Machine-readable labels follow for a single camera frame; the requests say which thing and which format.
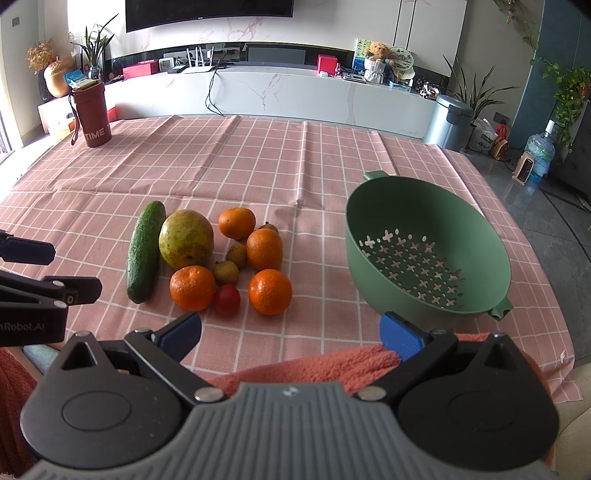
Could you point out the brown teddy bear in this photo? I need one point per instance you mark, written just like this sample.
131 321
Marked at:
379 63

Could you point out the black curved television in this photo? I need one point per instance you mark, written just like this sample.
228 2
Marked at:
141 14

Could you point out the orange tangerine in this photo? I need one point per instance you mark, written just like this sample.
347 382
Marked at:
264 250
270 292
192 288
236 223

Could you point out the white marble TV cabinet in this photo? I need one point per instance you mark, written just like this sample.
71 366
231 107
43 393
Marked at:
272 92

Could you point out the salmon pink towel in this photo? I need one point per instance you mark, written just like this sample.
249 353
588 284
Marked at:
461 408

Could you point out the green leafy plant right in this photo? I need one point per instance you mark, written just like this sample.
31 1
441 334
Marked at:
475 93

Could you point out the green cucumber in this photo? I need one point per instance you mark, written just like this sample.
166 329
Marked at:
143 258

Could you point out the small brown fruit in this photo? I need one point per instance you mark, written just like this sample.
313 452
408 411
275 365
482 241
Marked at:
225 272
270 227
237 255

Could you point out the green potted plant left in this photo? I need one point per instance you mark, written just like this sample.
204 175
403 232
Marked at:
93 45

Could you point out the orange vase dried flowers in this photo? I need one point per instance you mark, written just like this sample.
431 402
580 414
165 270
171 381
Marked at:
50 67

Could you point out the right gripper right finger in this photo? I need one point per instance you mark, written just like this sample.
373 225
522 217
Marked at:
406 341

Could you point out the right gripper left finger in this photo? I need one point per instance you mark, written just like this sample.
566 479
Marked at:
178 335

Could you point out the pink checkered tablecloth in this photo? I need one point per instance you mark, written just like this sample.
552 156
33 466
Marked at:
292 174

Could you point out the hanging vine plant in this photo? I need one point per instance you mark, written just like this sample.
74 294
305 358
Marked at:
559 72

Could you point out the small red tomato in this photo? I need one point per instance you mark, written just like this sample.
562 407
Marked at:
226 301

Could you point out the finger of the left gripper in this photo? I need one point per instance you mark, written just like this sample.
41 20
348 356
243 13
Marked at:
71 290
21 250

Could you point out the small white heater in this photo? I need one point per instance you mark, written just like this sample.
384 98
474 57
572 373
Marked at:
524 168

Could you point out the blue water jug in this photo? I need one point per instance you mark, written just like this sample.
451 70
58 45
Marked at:
542 149

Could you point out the silver pedal trash bin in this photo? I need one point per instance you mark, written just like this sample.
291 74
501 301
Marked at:
450 124

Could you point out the pink red box left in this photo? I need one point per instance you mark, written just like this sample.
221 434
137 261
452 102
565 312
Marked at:
141 69

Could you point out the red box right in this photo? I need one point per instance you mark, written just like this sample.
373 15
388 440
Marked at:
327 65

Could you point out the white plastic bag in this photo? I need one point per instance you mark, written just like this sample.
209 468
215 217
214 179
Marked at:
482 137

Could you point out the red TIME bottle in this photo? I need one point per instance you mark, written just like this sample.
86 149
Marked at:
88 106

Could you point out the white wifi router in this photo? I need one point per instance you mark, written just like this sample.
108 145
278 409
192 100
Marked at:
199 60

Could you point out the green colander bowl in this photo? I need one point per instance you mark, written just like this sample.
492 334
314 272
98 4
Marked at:
423 253

